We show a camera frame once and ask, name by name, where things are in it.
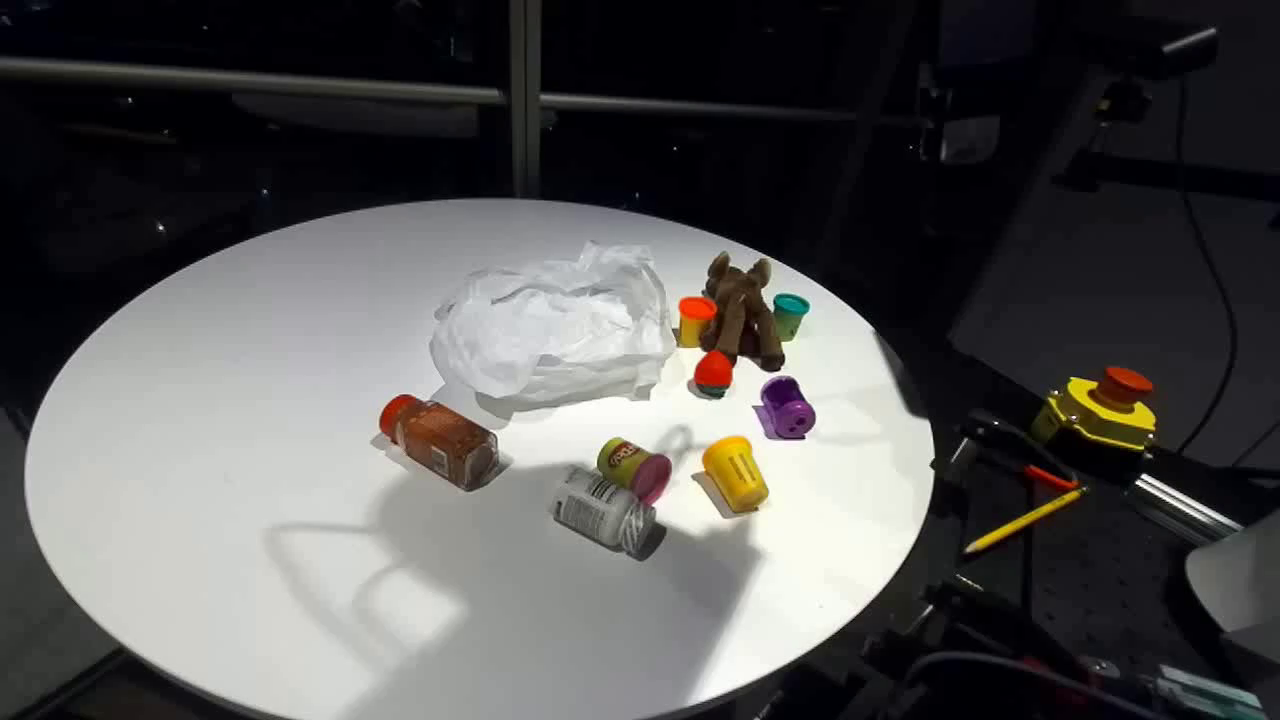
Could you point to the teal lid dough tub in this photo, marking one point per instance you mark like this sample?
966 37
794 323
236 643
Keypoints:
788 312

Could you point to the horizontal metal window rail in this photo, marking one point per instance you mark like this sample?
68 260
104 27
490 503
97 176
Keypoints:
267 80

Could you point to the vertical metal window post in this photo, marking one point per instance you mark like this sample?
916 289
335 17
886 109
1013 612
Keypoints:
524 107

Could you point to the orange lid yellow dough tub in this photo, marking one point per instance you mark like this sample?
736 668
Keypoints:
696 323

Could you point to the yellow emergency stop red button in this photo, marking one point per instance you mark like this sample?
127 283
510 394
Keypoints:
1102 412

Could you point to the brown spice bottle orange cap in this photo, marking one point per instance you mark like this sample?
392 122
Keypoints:
442 447

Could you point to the aluminium bar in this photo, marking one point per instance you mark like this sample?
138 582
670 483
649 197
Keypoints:
1181 504

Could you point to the grey rounded cover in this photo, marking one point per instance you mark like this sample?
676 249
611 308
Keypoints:
1241 582

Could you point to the red lid dough tub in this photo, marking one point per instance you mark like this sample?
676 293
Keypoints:
715 373

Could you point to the yellow pencil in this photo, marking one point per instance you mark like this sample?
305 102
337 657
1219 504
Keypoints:
1027 522

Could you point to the white plastic bag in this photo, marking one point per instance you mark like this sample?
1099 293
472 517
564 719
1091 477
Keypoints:
560 332

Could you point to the purple dough tub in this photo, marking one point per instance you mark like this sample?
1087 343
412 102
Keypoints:
784 408

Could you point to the clear spice jar white contents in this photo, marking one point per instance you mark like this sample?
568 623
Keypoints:
601 515

